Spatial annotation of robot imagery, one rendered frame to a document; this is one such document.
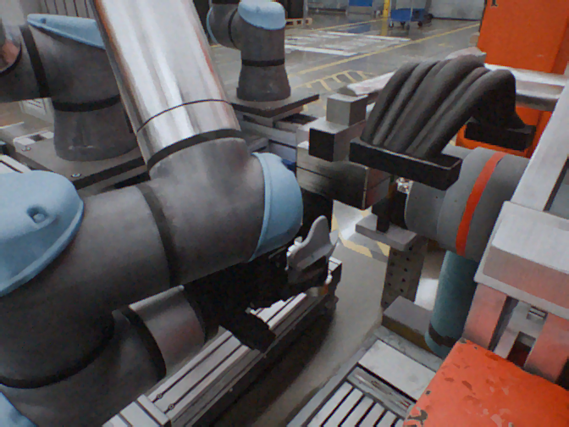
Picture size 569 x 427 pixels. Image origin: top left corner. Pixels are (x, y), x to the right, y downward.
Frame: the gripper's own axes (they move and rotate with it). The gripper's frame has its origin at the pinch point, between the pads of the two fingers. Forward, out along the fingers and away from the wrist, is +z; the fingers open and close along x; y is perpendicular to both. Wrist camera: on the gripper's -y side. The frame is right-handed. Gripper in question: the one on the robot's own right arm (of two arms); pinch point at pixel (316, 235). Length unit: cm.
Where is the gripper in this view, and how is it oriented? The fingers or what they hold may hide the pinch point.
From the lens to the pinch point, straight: 49.9
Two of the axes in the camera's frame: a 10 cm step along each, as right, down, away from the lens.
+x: -7.6, -3.4, 5.5
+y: 0.1, -8.5, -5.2
